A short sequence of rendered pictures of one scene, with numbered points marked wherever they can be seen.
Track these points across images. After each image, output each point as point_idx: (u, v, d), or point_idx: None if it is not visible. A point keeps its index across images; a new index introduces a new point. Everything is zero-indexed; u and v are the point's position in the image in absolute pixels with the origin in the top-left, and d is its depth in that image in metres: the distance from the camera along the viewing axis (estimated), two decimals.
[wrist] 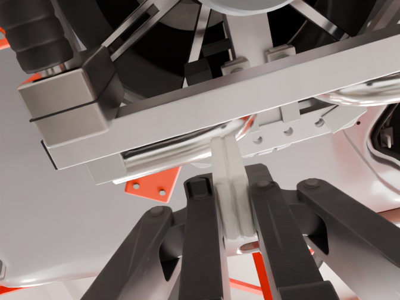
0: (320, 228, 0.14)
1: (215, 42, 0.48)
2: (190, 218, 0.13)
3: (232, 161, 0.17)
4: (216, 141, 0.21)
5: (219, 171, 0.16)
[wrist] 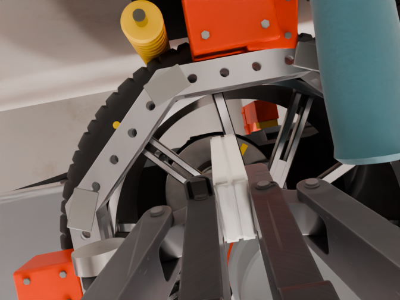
0: (320, 228, 0.14)
1: None
2: (190, 218, 0.13)
3: (232, 161, 0.17)
4: (216, 141, 0.21)
5: (219, 171, 0.16)
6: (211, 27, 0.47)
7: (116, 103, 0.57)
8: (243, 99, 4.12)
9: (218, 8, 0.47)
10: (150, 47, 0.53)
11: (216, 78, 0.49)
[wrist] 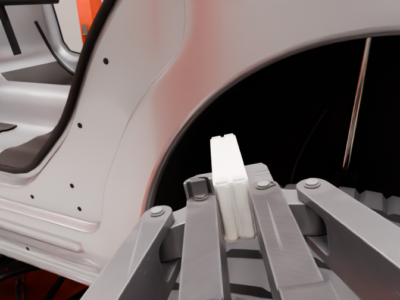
0: (320, 228, 0.14)
1: None
2: (190, 218, 0.13)
3: (232, 161, 0.17)
4: (216, 141, 0.21)
5: (219, 171, 0.16)
6: None
7: None
8: None
9: None
10: None
11: None
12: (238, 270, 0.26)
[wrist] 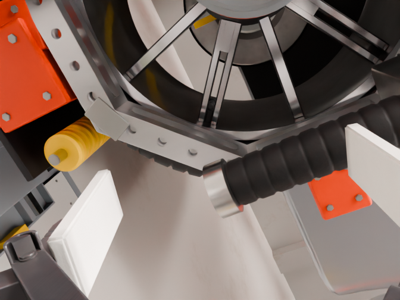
0: None
1: None
2: (28, 280, 0.12)
3: (393, 152, 0.15)
4: (97, 177, 0.19)
5: (66, 221, 0.15)
6: (38, 91, 0.48)
7: (180, 164, 0.59)
8: None
9: (18, 88, 0.48)
10: (87, 136, 0.55)
11: (84, 72, 0.47)
12: None
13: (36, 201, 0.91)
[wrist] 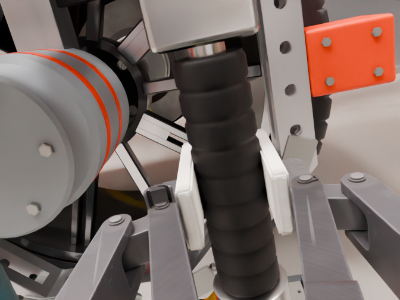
0: (365, 222, 0.14)
1: (77, 3, 0.39)
2: (153, 227, 0.13)
3: (268, 155, 0.17)
4: (187, 147, 0.21)
5: (183, 179, 0.16)
6: None
7: None
8: None
9: None
10: (215, 299, 0.52)
11: (145, 290, 0.47)
12: None
13: None
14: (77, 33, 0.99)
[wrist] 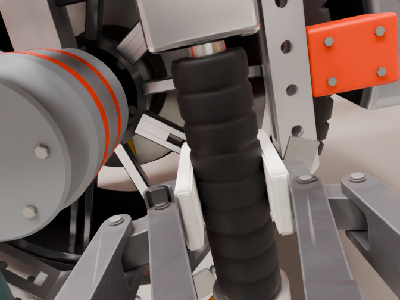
0: (366, 222, 0.14)
1: (75, 2, 0.38)
2: (153, 227, 0.13)
3: (268, 155, 0.17)
4: (187, 147, 0.21)
5: (183, 179, 0.16)
6: None
7: None
8: None
9: None
10: None
11: (144, 293, 0.46)
12: None
13: None
14: None
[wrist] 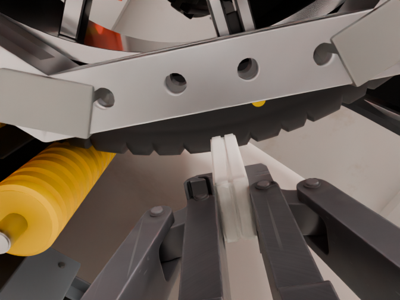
0: (320, 228, 0.14)
1: None
2: (190, 218, 0.13)
3: (232, 161, 0.17)
4: (216, 141, 0.21)
5: (219, 171, 0.16)
6: None
7: (234, 131, 0.31)
8: (119, 10, 3.35)
9: None
10: (50, 171, 0.28)
11: None
12: None
13: (65, 299, 0.64)
14: None
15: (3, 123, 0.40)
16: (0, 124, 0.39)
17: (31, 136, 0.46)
